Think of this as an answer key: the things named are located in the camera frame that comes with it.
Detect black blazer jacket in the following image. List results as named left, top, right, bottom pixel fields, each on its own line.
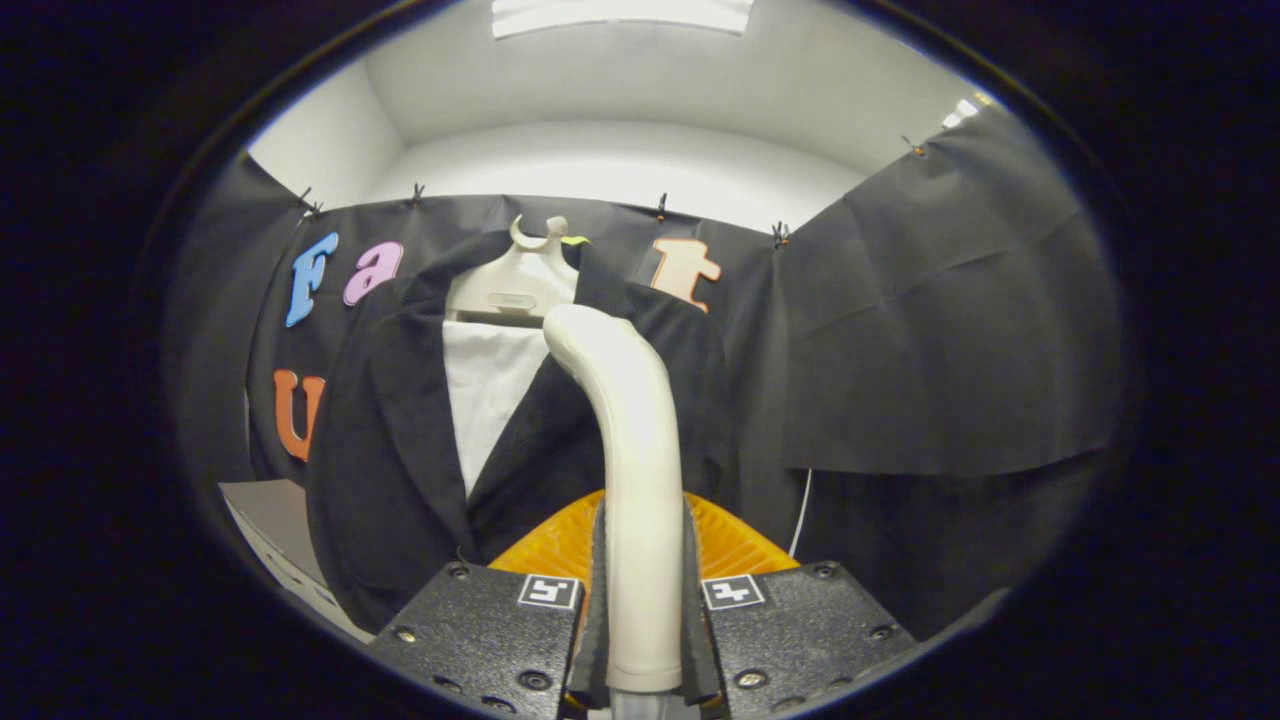
left=305, top=230, right=761, bottom=636

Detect white vertical ironing board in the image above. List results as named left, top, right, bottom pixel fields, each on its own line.
left=442, top=318, right=551, bottom=499

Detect white clothes hanger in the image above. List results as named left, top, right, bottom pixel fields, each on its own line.
left=445, top=214, right=581, bottom=326

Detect thin white hanging cable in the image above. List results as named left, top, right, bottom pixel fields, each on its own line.
left=788, top=468, right=813, bottom=559

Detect black backdrop cloth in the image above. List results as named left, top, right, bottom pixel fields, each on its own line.
left=165, top=95, right=1126, bottom=641

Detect ceiling light panel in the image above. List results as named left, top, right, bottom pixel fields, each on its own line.
left=490, top=0, right=756, bottom=39

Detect grey cabinet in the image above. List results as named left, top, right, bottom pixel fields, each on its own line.
left=218, top=478, right=376, bottom=643

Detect white garment steamer head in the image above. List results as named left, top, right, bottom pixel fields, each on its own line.
left=542, top=304, right=686, bottom=694

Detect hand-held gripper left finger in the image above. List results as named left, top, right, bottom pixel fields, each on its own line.
left=370, top=490, right=613, bottom=719

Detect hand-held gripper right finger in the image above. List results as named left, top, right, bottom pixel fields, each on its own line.
left=683, top=488, right=921, bottom=719

